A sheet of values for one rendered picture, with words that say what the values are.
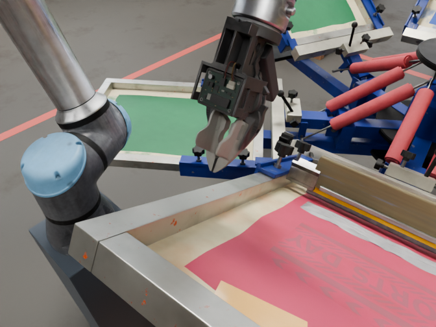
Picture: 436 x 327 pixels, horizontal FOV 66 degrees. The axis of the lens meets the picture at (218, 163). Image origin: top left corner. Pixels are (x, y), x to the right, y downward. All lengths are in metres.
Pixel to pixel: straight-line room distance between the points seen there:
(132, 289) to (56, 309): 1.85
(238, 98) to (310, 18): 1.54
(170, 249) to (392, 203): 0.54
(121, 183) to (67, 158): 1.97
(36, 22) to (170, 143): 0.82
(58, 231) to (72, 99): 0.27
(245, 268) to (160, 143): 1.01
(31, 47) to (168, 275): 0.50
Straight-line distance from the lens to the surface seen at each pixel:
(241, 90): 0.42
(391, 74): 1.47
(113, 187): 2.62
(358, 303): 0.51
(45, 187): 0.68
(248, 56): 0.44
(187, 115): 1.54
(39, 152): 0.71
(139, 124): 1.52
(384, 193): 0.83
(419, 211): 0.84
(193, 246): 0.46
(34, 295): 2.28
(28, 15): 0.70
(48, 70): 0.72
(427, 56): 1.40
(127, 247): 0.36
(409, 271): 0.71
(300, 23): 1.90
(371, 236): 0.77
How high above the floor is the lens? 1.84
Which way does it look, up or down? 43 degrees down
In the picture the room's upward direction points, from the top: straight up
